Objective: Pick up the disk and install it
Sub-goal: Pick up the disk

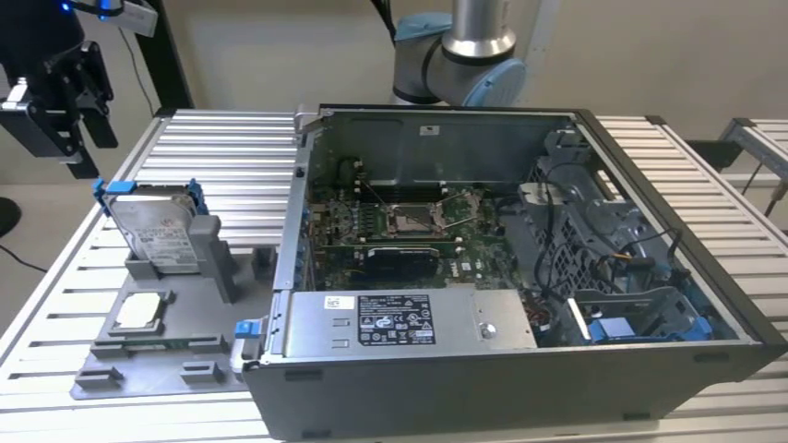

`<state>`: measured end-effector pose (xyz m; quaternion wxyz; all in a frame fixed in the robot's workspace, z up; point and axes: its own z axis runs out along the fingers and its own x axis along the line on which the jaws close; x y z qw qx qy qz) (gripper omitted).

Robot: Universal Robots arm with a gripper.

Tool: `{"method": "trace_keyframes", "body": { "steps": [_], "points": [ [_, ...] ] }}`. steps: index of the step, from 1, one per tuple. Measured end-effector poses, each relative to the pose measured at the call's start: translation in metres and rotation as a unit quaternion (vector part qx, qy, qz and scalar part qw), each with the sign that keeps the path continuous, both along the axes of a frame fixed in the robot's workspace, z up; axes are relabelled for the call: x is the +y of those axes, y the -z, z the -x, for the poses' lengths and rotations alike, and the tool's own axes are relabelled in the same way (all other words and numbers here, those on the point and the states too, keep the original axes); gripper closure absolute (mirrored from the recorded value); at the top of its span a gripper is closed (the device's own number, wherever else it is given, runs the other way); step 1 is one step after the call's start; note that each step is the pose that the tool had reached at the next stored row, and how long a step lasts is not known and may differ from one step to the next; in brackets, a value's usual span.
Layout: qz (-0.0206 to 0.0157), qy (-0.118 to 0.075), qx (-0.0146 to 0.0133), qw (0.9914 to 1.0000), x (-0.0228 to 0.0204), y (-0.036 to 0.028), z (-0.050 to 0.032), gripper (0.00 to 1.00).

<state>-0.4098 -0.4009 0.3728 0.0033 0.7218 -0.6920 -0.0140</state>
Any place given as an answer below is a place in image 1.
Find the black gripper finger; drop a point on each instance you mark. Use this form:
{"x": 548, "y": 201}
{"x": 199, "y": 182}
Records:
{"x": 43, "y": 134}
{"x": 83, "y": 78}

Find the hard disk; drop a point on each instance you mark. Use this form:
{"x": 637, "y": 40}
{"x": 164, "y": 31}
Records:
{"x": 609, "y": 331}
{"x": 153, "y": 226}

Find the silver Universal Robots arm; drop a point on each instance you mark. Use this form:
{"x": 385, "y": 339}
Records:
{"x": 431, "y": 69}

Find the grey disk bay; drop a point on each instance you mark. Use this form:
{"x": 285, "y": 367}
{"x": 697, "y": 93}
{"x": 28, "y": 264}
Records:
{"x": 640, "y": 297}

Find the black round floor stand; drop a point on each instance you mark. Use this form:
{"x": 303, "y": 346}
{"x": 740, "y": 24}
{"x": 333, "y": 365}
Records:
{"x": 7, "y": 217}

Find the silver CPU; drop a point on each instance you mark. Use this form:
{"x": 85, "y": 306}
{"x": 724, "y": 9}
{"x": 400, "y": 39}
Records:
{"x": 140, "y": 313}

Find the grey parts rack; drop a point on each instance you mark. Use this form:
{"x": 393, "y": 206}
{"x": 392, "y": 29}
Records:
{"x": 184, "y": 323}

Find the green RAM stick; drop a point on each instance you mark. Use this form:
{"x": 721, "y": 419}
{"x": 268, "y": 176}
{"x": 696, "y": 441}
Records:
{"x": 160, "y": 344}

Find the blue case latch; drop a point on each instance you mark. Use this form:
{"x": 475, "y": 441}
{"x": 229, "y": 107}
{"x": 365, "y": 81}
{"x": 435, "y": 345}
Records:
{"x": 244, "y": 330}

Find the RAM slot bank white clips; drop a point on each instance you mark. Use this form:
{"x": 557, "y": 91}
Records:
{"x": 407, "y": 239}
{"x": 400, "y": 187}

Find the white case sticker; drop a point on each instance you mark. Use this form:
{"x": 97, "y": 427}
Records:
{"x": 429, "y": 129}

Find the CPU socket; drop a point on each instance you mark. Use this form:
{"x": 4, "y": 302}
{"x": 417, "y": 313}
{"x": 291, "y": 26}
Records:
{"x": 409, "y": 221}

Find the black graphics card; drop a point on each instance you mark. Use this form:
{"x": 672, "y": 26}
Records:
{"x": 400, "y": 263}

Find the green motherboard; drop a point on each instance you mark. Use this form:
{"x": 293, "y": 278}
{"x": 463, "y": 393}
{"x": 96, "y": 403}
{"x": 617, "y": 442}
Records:
{"x": 480, "y": 240}

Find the grey power supply unit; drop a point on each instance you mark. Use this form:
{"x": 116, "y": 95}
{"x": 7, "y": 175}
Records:
{"x": 455, "y": 318}

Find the open grey PC case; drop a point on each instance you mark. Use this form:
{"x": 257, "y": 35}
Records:
{"x": 431, "y": 397}

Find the metal slat side table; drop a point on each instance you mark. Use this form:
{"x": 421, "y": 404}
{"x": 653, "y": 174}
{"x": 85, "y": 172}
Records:
{"x": 760, "y": 134}

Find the black upright post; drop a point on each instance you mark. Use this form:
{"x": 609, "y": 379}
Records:
{"x": 165, "y": 55}

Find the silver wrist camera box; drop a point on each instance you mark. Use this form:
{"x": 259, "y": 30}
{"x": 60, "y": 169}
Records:
{"x": 139, "y": 16}

